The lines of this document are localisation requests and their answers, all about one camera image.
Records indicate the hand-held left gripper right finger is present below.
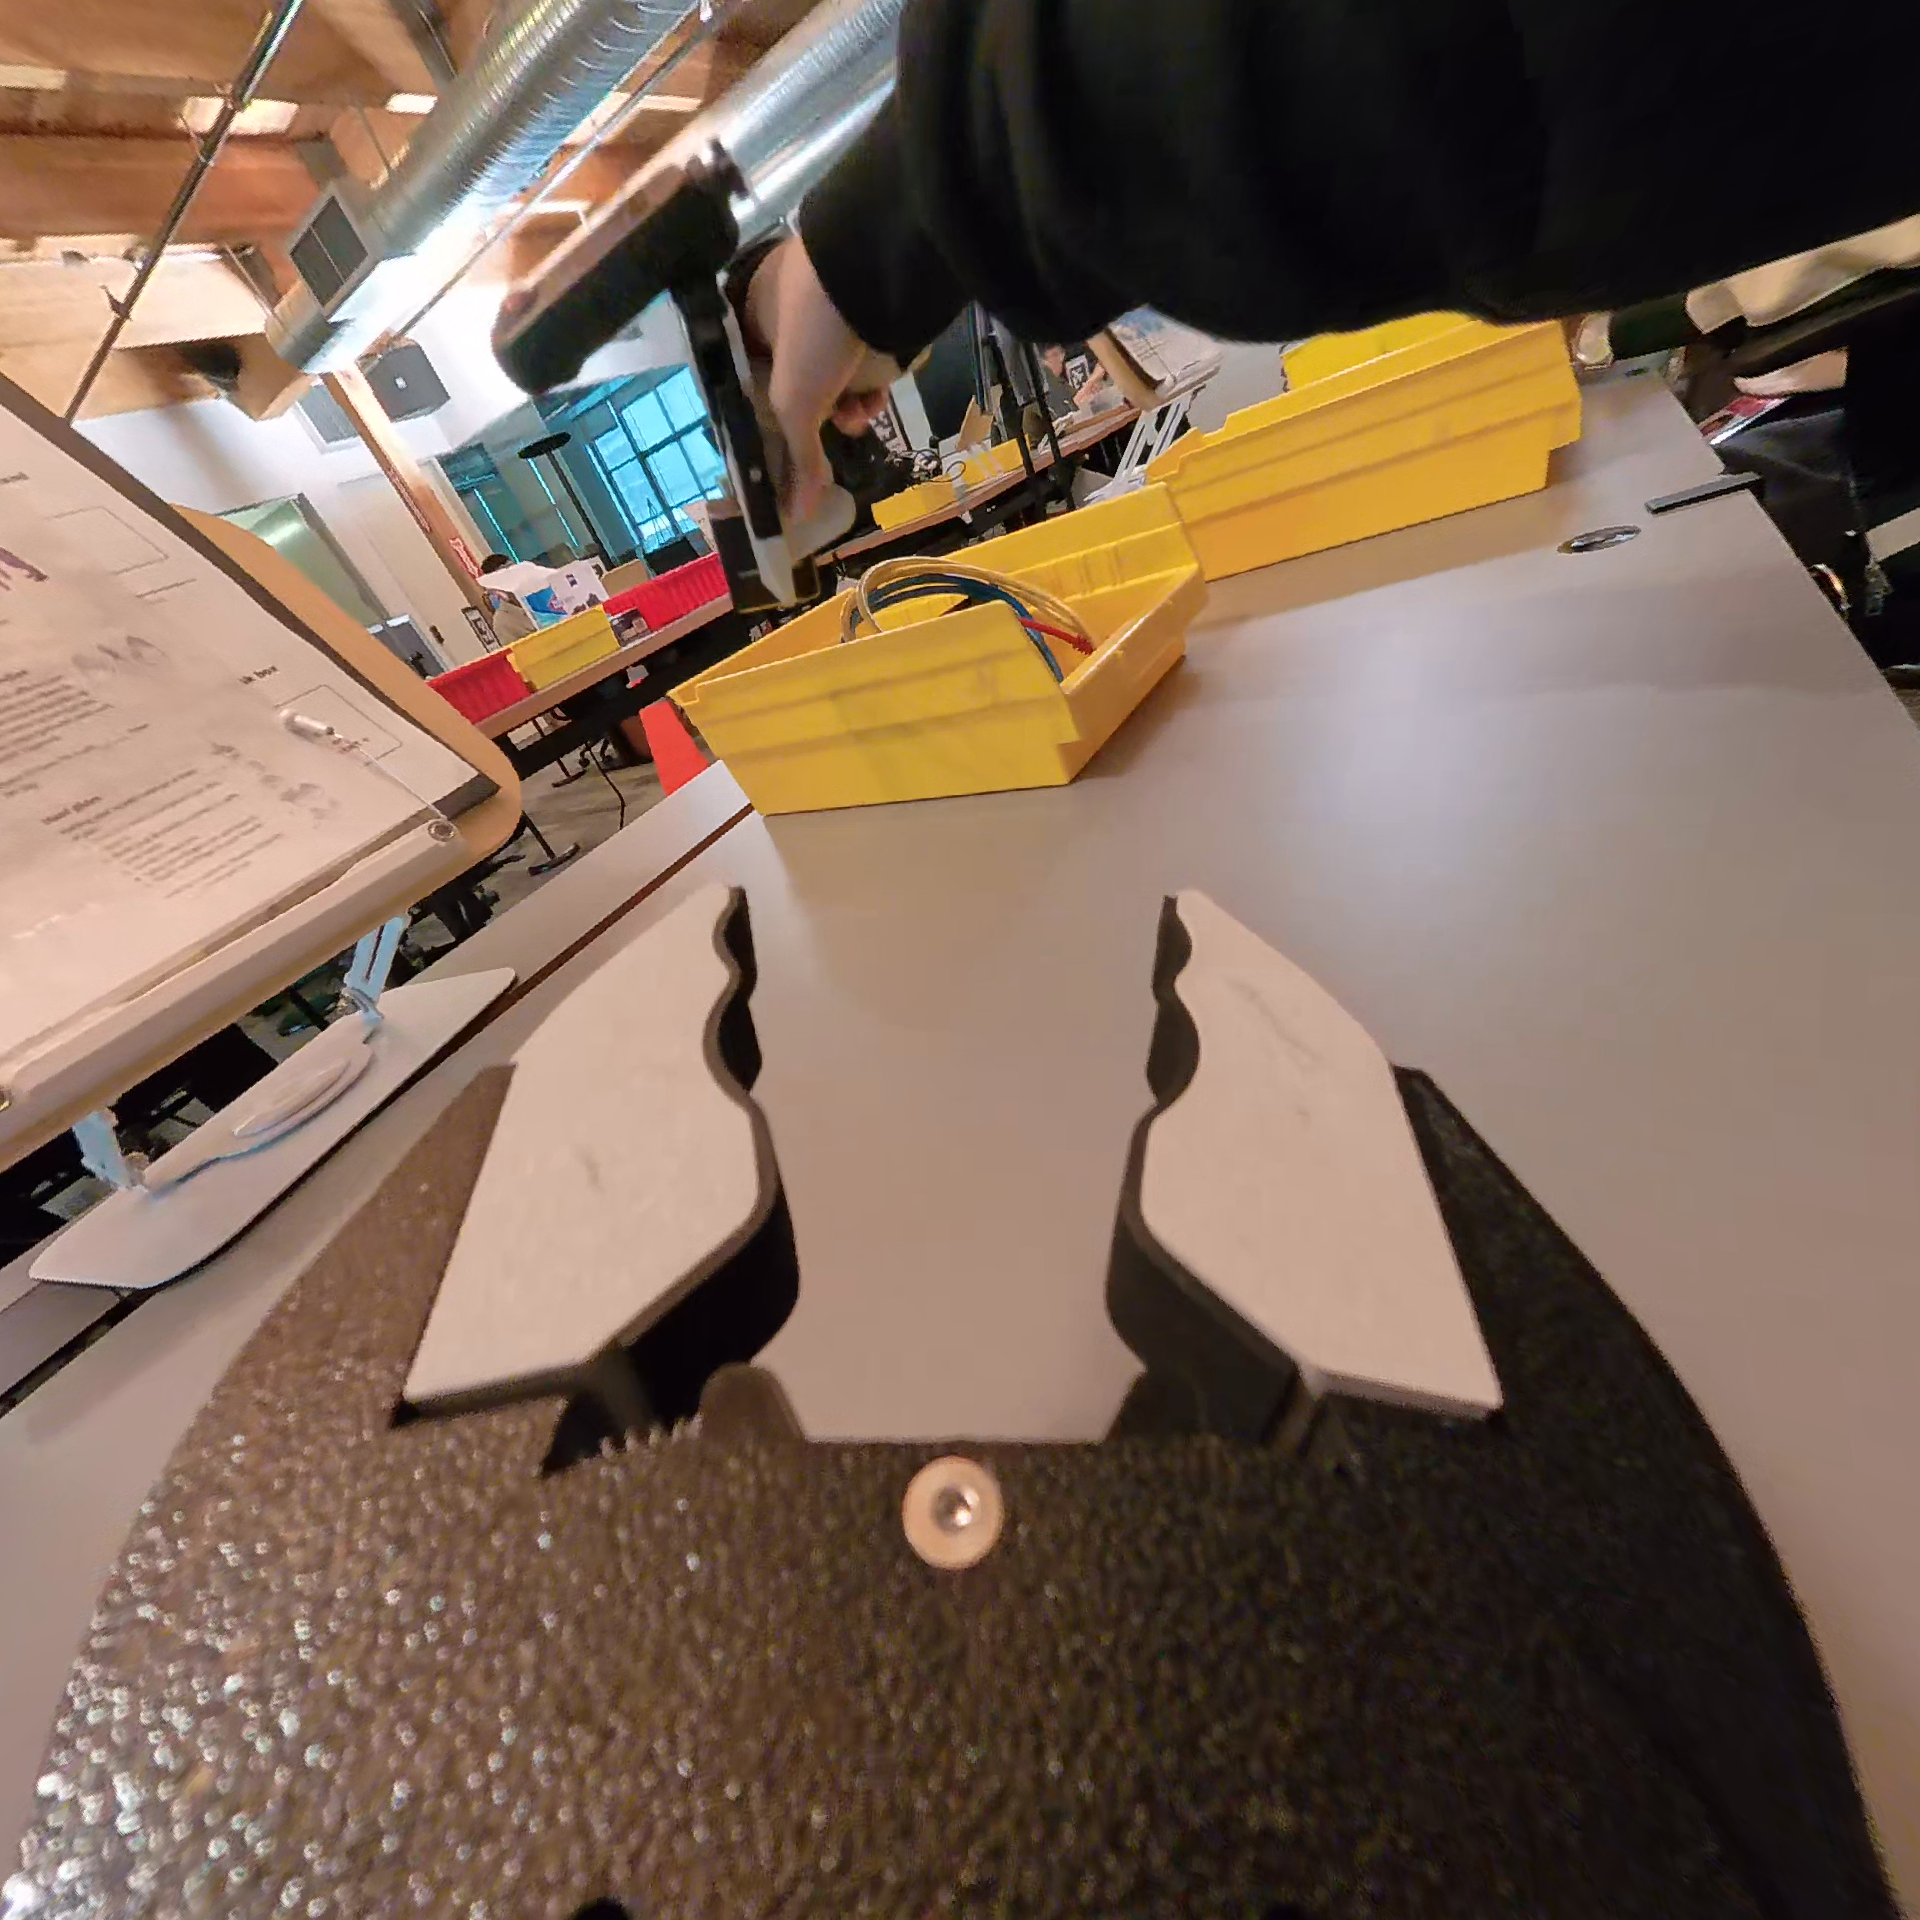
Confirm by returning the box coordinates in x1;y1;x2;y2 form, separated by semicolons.
1112;889;1507;1456

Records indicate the long yellow plastic bin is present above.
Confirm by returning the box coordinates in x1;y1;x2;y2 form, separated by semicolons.
1143;308;1585;578

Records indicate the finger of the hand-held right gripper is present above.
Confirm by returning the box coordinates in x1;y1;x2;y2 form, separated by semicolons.
708;504;824;615

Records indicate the blue network cable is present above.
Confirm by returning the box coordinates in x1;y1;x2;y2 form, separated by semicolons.
845;562;1084;644

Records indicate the wooden document stand with sheets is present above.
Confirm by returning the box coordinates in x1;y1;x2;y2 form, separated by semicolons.
0;371;523;1292

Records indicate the white cardboard box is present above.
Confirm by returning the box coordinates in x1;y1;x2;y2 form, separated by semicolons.
478;562;608;626

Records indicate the yellow network cable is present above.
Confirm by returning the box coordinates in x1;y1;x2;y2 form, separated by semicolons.
846;550;1093;644

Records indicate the silver ventilation duct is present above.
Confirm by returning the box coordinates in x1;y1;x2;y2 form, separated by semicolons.
272;0;927;371

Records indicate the grey desk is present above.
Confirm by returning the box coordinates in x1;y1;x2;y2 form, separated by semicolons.
0;363;1920;1920

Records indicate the red plastic bin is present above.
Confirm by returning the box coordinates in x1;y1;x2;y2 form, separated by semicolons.
608;550;721;632
422;663;535;737

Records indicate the person's right hand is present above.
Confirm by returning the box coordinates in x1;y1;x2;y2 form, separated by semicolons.
750;245;893;521

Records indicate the small yellow plastic bin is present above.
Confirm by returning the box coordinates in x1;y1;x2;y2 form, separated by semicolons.
504;605;619;695

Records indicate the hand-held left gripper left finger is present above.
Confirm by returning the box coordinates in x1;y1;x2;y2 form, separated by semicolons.
406;885;801;1436

